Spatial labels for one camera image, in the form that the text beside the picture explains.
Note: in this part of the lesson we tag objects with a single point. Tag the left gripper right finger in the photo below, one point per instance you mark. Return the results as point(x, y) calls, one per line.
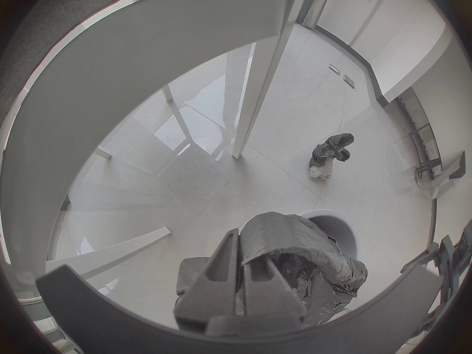
point(276, 304)

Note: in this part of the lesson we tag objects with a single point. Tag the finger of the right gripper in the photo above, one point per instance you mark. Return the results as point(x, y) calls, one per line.
point(459, 168)

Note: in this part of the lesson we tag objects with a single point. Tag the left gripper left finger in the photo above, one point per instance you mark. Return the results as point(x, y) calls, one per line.
point(206, 308)

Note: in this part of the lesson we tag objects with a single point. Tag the black plastic bag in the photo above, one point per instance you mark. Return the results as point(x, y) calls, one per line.
point(280, 231)

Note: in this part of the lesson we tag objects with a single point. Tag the black plastic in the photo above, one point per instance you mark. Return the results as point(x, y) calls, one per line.
point(332, 146)

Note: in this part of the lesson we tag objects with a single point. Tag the white trash bin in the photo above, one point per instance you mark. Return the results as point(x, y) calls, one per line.
point(341, 231)

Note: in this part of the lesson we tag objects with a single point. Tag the grey padded white-framed chair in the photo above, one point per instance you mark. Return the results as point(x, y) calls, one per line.
point(110, 68)

